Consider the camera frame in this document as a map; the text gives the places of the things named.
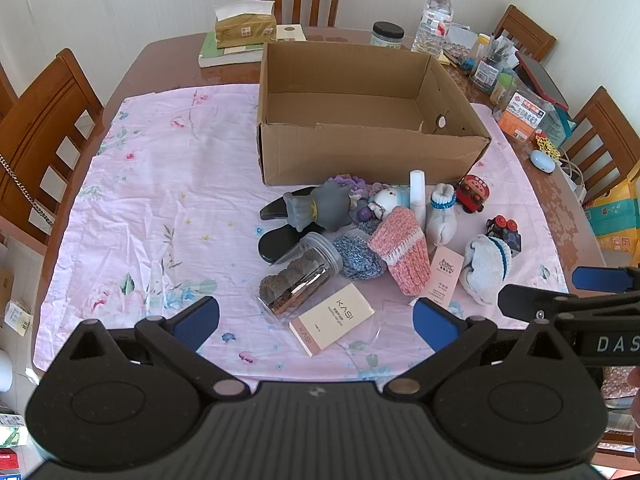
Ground green book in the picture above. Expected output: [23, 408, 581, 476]
[198, 31, 264, 67]

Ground teal box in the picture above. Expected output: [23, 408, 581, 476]
[542, 105, 576, 148]

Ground yellow bag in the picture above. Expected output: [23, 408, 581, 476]
[585, 165, 640, 256]

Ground yellow tissue box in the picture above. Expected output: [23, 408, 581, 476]
[214, 0, 277, 50]

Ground red toy car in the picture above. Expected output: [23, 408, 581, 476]
[456, 175, 490, 214]

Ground blue-grey knitted sock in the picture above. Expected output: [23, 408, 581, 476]
[332, 220, 388, 281]

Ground white tube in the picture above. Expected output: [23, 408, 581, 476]
[409, 170, 427, 226]

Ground metal chain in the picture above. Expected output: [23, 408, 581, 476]
[0, 155, 56, 223]

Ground pink floral tablecloth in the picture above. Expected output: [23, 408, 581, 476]
[32, 81, 571, 381]

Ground white plush doll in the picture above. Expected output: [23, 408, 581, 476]
[367, 185, 413, 221]

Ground grey toy figure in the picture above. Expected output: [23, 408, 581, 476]
[282, 180, 353, 233]

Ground pink knitted sock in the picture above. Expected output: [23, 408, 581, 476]
[367, 208, 432, 297]

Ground yellow-lid jar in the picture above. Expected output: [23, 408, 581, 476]
[470, 33, 493, 68]

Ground green-cap bottle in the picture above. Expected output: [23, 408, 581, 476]
[492, 72, 518, 106]

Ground glass pen holder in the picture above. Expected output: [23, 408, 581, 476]
[475, 35, 521, 93]

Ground beige carton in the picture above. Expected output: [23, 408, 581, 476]
[289, 282, 376, 357]

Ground clear container orange label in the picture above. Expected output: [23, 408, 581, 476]
[495, 85, 556, 141]

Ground dark-lid glass jar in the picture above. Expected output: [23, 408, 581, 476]
[370, 21, 405, 51]

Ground pink card box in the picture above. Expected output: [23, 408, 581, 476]
[424, 245, 466, 312]

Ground white sock blue band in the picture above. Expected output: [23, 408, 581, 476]
[425, 183, 457, 246]
[460, 234, 512, 307]

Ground white papers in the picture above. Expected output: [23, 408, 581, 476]
[447, 25, 479, 49]

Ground floral seat cushion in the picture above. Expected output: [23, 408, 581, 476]
[602, 365, 640, 411]

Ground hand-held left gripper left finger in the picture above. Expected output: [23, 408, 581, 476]
[67, 296, 249, 403]

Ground clear plastic bag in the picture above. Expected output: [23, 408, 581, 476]
[335, 297, 421, 356]

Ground clear cookie jar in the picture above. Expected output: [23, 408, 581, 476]
[256, 232, 343, 322]

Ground black slipper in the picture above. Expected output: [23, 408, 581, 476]
[259, 186, 321, 221]
[257, 225, 326, 263]

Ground red phone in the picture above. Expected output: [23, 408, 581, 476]
[515, 52, 570, 111]

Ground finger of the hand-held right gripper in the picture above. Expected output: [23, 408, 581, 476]
[497, 284, 640, 329]
[571, 265, 640, 293]

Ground purple knitted flower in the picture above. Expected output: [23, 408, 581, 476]
[327, 174, 381, 223]

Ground yellow ornament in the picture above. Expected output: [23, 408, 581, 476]
[535, 131, 560, 161]

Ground white cable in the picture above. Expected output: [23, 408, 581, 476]
[555, 157, 588, 203]

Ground cardboard box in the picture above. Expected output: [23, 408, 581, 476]
[256, 41, 492, 187]

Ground clear water bottle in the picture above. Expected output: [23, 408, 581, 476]
[411, 0, 454, 58]

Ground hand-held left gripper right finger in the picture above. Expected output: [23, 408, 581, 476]
[382, 297, 581, 403]

